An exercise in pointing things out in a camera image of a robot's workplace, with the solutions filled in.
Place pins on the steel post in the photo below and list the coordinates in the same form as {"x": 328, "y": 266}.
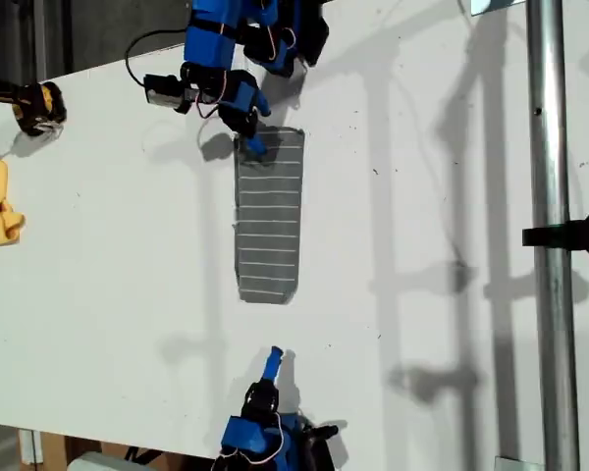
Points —
{"x": 552, "y": 294}

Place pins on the white box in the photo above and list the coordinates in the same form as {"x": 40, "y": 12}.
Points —
{"x": 100, "y": 462}

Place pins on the black camera box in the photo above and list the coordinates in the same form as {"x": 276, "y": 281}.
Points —
{"x": 164, "y": 93}
{"x": 319, "y": 449}

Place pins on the black yellow clamp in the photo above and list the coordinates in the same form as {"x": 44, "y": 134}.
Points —
{"x": 39, "y": 105}

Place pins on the black post clamp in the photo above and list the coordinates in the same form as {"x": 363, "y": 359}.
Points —
{"x": 569, "y": 234}

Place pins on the grey white-striped towel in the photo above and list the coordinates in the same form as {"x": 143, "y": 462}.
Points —
{"x": 270, "y": 221}

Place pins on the brown cardboard box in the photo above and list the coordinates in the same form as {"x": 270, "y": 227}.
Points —
{"x": 54, "y": 451}

